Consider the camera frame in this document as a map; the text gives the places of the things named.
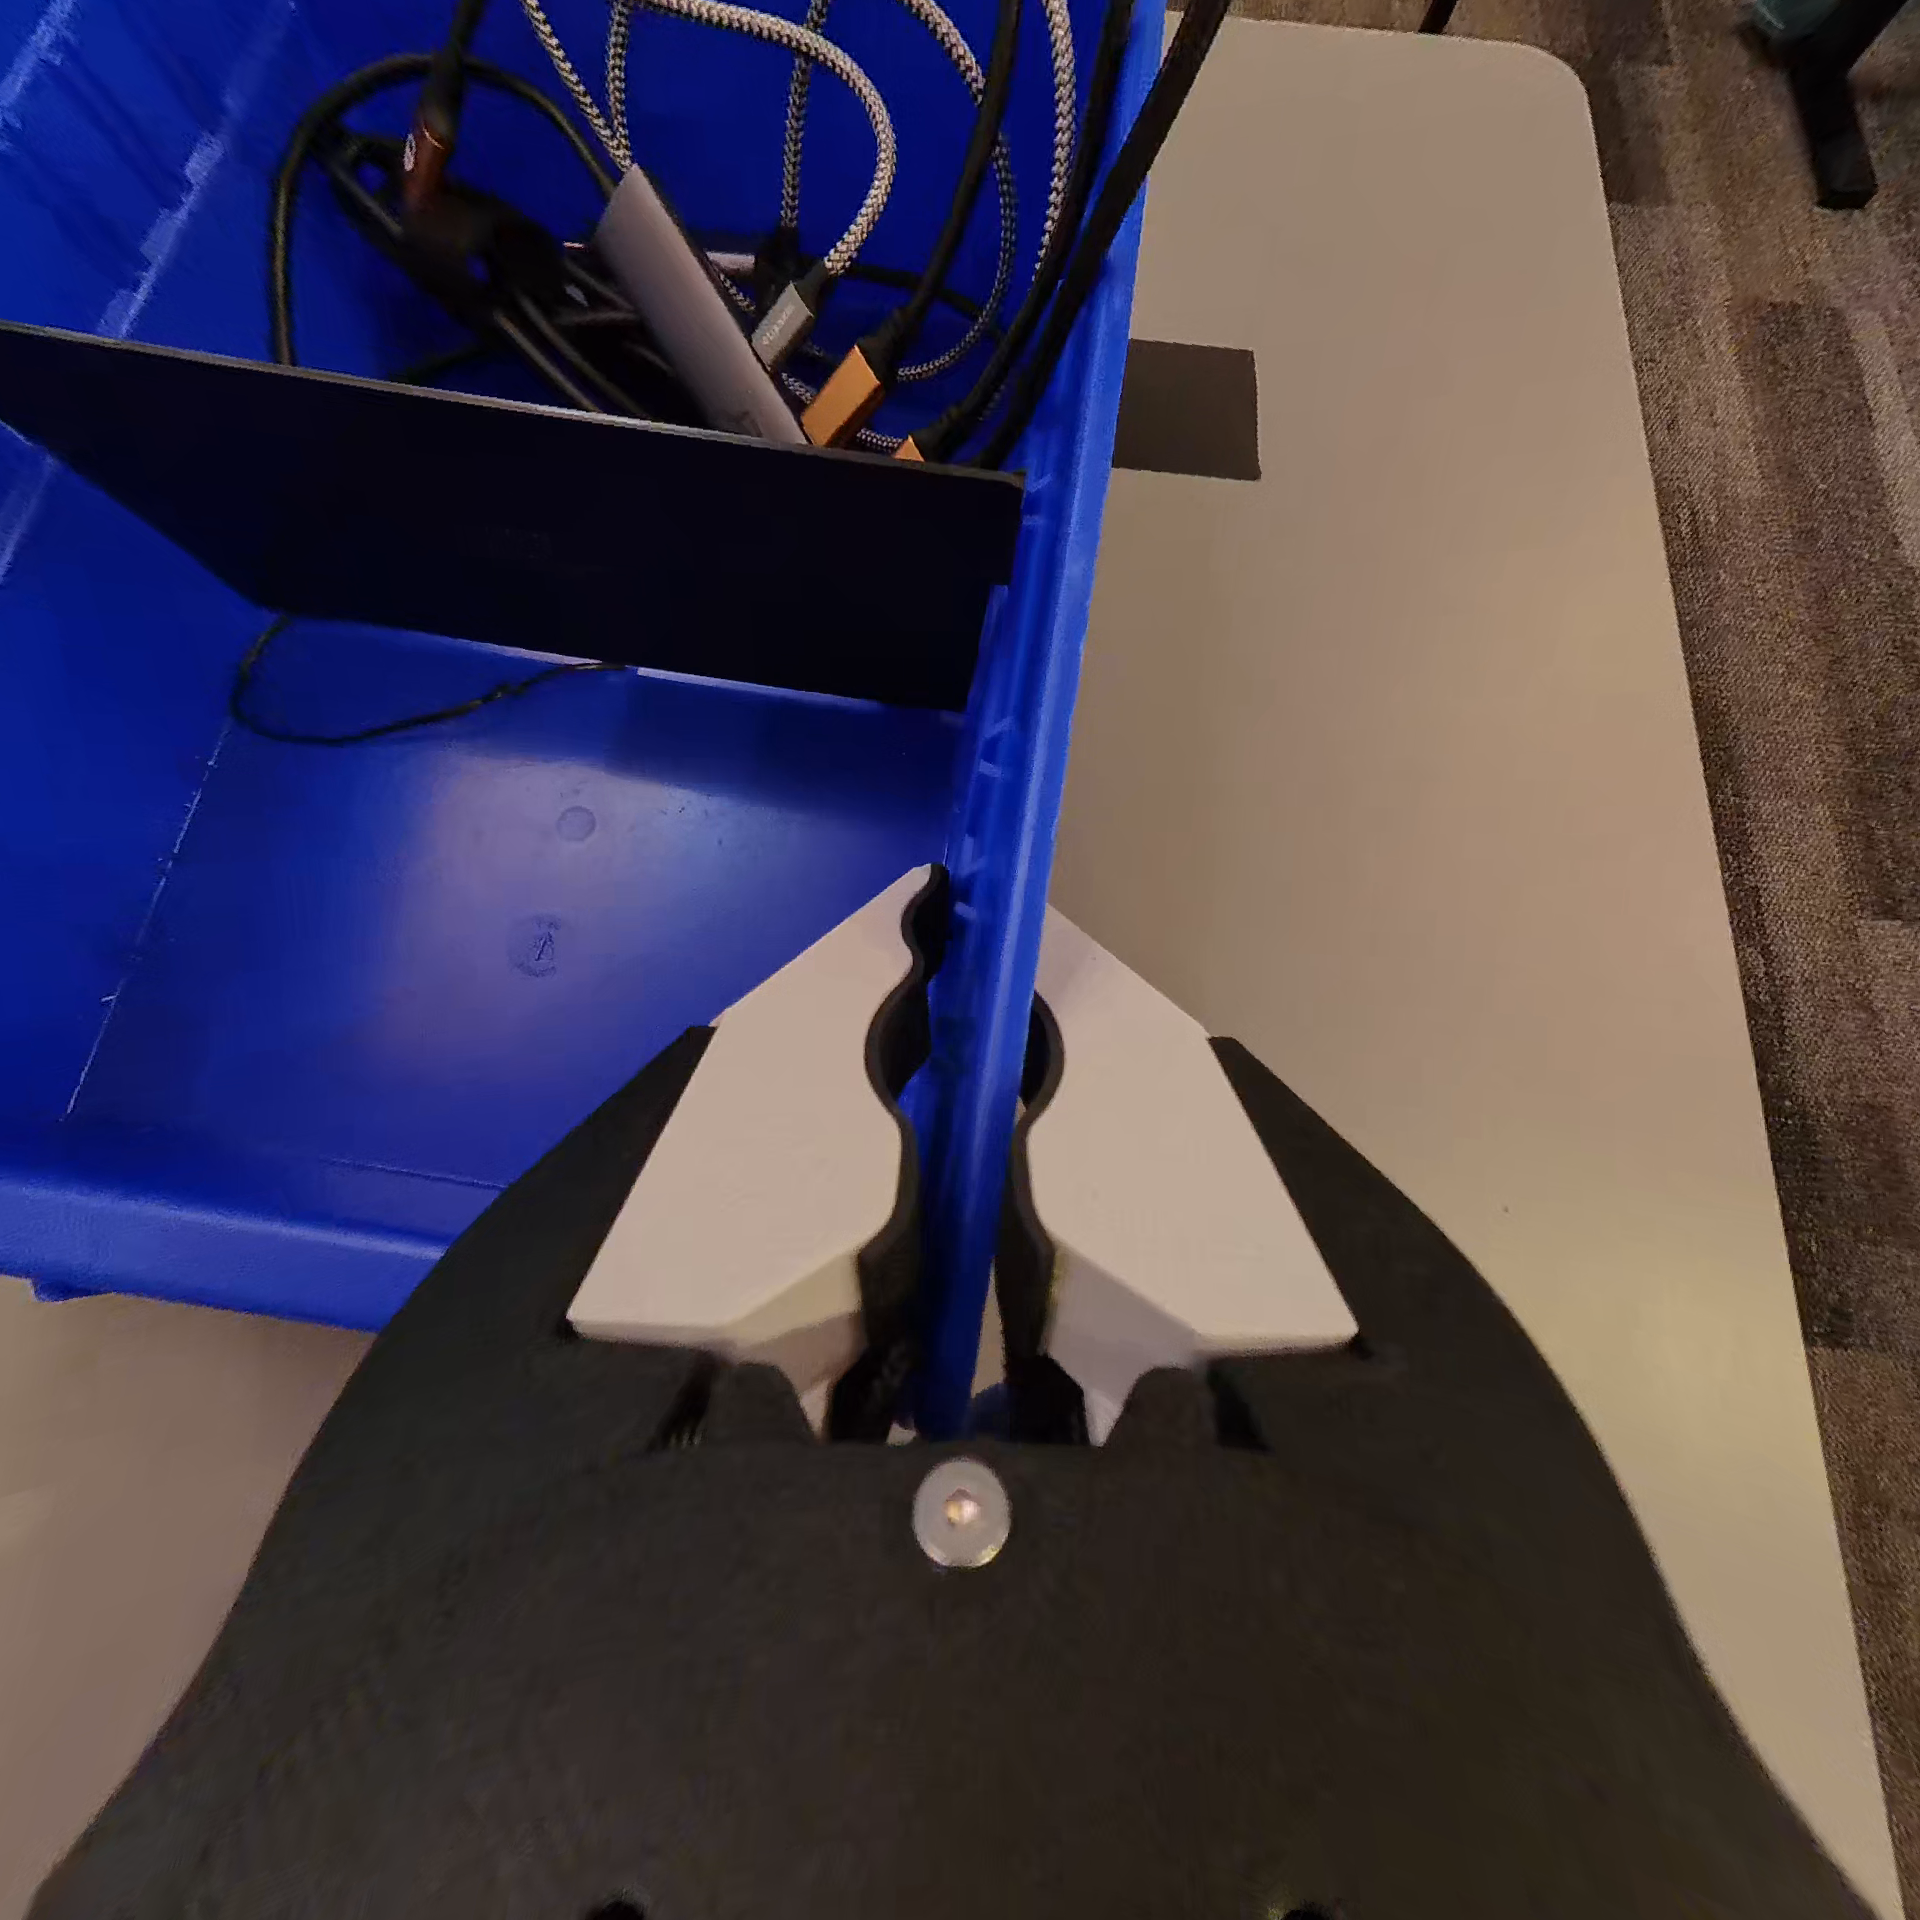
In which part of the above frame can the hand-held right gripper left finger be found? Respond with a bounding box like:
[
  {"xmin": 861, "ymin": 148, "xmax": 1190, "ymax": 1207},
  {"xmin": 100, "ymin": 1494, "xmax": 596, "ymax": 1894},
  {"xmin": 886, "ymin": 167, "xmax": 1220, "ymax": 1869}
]
[{"xmin": 571, "ymin": 864, "xmax": 942, "ymax": 1417}]

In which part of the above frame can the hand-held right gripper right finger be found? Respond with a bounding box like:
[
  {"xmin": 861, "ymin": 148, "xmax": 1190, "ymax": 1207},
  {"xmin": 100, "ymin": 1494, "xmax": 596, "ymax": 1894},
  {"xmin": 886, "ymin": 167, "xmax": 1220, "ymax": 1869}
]
[{"xmin": 1004, "ymin": 910, "xmax": 1352, "ymax": 1412}]

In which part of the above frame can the blue plastic bin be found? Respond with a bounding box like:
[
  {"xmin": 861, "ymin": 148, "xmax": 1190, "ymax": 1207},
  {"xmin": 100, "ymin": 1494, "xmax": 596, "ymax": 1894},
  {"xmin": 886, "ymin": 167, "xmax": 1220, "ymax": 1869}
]
[{"xmin": 0, "ymin": 0, "xmax": 1172, "ymax": 1441}]

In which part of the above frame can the black cable with orange plug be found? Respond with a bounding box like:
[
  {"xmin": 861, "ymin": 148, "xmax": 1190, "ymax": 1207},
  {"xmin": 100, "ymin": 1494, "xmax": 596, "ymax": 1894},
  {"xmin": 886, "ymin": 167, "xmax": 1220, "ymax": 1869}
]
[
  {"xmin": 806, "ymin": 0, "xmax": 1157, "ymax": 438},
  {"xmin": 871, "ymin": 0, "xmax": 1233, "ymax": 466}
]

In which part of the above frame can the grey braided cable silver plug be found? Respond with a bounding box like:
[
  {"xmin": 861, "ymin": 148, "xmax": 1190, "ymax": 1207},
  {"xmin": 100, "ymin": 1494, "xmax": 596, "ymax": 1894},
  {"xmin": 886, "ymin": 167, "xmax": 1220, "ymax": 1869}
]
[{"xmin": 527, "ymin": 0, "xmax": 1082, "ymax": 377}]

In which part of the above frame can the thin black cord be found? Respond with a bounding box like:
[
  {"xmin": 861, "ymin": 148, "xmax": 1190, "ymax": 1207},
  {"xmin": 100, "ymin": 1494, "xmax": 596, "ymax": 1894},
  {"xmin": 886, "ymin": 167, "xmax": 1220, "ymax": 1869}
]
[{"xmin": 235, "ymin": 616, "xmax": 601, "ymax": 753}]

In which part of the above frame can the thin black cable small plug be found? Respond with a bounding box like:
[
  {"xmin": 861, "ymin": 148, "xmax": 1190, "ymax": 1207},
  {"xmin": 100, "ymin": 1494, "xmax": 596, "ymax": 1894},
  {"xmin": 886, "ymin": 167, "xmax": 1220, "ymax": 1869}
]
[{"xmin": 272, "ymin": 0, "xmax": 647, "ymax": 390}]

